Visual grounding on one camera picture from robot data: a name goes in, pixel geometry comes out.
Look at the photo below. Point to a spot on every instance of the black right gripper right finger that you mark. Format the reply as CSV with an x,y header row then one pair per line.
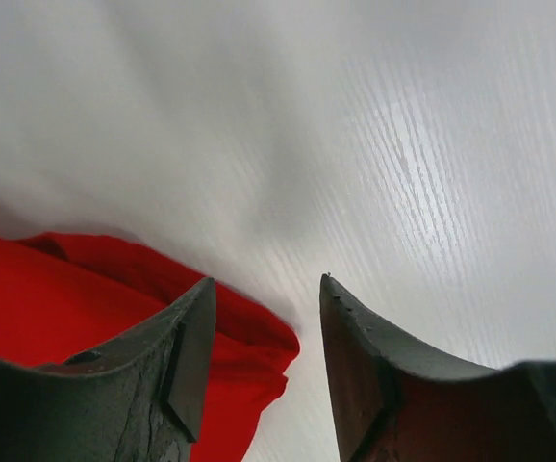
x,y
397,398

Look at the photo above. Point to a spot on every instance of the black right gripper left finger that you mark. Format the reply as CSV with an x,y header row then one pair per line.
x,y
137,397

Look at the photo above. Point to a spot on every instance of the red printed t shirt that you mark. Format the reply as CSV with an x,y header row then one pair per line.
x,y
63,293

